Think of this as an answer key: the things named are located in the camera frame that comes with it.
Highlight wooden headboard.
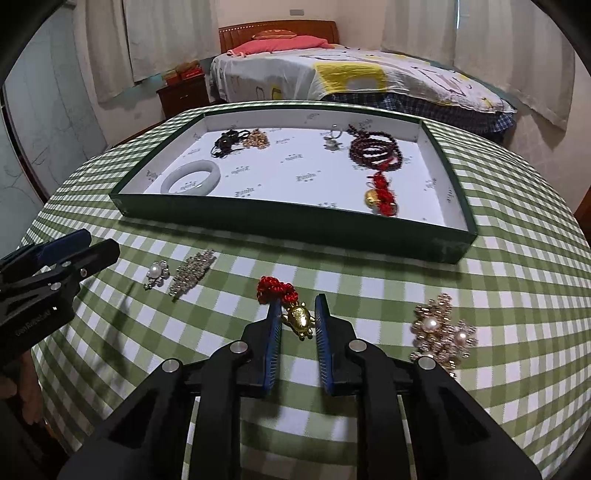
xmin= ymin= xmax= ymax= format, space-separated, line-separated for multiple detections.
xmin=218 ymin=19 xmax=339 ymax=53

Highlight small gold rhinestone brooch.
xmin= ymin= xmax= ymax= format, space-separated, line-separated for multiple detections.
xmin=242 ymin=129 xmax=270 ymax=149

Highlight red boxes on nightstand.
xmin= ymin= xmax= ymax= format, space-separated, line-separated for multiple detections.
xmin=162 ymin=60 xmax=204 ymax=86

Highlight pink pillow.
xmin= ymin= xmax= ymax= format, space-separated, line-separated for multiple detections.
xmin=226 ymin=34 xmax=334 ymax=57

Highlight black beaded bracelet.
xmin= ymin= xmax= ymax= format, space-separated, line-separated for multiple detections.
xmin=209 ymin=128 xmax=252 ymax=159

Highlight green white checkered tablecloth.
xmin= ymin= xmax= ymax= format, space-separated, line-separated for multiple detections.
xmin=23 ymin=120 xmax=590 ymax=477

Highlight green tray white liner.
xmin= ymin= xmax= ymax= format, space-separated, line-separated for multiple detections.
xmin=110 ymin=101 xmax=478 ymax=264

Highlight pearl rhinestone small brooch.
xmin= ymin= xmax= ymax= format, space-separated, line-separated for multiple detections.
xmin=143 ymin=260 xmax=170 ymax=290

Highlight white jade bangle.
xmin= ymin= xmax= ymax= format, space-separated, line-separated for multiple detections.
xmin=160 ymin=160 xmax=221 ymax=196

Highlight white curtain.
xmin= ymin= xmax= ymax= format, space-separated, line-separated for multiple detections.
xmin=382 ymin=0 xmax=575 ymax=130
xmin=82 ymin=0 xmax=221 ymax=103

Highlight silver rhinestone bar clip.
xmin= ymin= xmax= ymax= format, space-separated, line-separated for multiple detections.
xmin=168 ymin=250 xmax=216 ymax=299

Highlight red bead gold turtle charm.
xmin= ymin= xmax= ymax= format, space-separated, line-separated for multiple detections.
xmin=256 ymin=276 xmax=315 ymax=341

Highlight bed with patterned quilt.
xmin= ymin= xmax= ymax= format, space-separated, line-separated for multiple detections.
xmin=211 ymin=47 xmax=517 ymax=136

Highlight right white curtain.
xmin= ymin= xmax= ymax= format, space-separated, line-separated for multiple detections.
xmin=382 ymin=0 xmax=575 ymax=130

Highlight person's left hand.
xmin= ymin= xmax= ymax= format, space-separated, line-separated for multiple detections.
xmin=1 ymin=350 xmax=43 ymax=425

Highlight glass wardrobe door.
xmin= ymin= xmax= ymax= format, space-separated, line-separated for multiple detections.
xmin=1 ymin=1 xmax=107 ymax=255

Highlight dark wooden nightstand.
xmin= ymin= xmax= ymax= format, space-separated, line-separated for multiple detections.
xmin=157 ymin=75 xmax=211 ymax=119

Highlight dark red bead mala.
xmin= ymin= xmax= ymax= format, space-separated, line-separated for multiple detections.
xmin=346 ymin=125 xmax=404 ymax=171

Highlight silver flower keyring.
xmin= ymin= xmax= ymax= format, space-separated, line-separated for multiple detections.
xmin=324 ymin=124 xmax=342 ymax=151

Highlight left white curtain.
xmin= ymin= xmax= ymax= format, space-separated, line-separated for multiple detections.
xmin=82 ymin=0 xmax=221 ymax=103

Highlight red knot gold ingot charm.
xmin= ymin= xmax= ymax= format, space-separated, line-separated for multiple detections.
xmin=365 ymin=171 xmax=398 ymax=217

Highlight large pearl gold brooch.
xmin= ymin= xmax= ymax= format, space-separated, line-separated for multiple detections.
xmin=409 ymin=293 xmax=478 ymax=377

